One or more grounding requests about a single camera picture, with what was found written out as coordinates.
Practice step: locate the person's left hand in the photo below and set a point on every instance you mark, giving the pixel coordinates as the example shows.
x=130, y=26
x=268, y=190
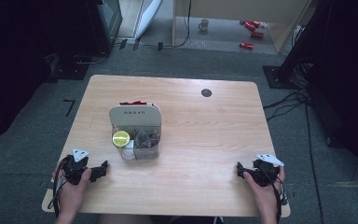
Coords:
x=70, y=196

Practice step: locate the red flat packet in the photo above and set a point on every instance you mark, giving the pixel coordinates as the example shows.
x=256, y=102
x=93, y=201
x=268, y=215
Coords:
x=133, y=103

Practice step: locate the person's right hand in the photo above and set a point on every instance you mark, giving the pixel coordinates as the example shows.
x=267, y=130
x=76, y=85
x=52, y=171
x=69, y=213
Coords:
x=265, y=199

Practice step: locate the white leaning board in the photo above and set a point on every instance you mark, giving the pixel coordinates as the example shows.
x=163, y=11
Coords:
x=147, y=17

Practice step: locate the grey mug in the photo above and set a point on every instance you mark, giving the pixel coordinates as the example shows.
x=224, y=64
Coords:
x=203, y=25

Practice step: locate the dark crumpled scraps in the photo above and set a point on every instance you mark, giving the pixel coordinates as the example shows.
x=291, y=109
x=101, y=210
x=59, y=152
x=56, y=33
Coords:
x=147, y=138

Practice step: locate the red can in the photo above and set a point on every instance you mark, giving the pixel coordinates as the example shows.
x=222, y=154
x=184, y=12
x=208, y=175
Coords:
x=251, y=25
x=257, y=34
x=246, y=46

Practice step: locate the clear bin with white lid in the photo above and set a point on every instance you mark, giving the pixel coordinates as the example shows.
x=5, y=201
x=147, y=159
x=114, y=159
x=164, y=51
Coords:
x=135, y=115

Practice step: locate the white paper cup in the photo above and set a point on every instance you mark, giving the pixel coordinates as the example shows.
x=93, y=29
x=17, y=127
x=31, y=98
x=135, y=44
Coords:
x=128, y=151

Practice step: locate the yellow-green round lid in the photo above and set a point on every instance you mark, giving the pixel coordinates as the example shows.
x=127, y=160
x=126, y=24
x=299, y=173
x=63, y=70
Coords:
x=121, y=139

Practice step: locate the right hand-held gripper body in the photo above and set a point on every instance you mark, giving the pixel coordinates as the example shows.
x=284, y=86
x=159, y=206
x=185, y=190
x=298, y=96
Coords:
x=265, y=174

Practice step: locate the black stand base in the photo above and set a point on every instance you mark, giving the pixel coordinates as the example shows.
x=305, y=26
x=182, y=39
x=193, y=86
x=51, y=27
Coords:
x=276, y=77

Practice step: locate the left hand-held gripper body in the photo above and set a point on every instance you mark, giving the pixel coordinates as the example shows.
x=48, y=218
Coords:
x=74, y=171

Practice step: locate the dark round table grommet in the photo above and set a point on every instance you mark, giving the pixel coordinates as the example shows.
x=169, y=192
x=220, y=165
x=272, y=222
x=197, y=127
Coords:
x=206, y=92

